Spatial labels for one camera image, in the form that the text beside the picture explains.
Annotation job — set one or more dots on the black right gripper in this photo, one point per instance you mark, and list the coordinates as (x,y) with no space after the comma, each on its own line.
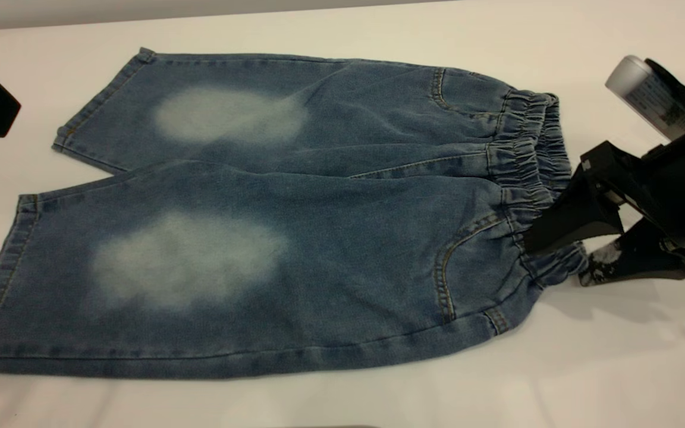
(681,184)

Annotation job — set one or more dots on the blue denim jeans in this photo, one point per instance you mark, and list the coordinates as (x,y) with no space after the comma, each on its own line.
(330,238)

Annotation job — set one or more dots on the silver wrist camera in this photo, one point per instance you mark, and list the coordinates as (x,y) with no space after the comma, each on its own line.
(646,92)

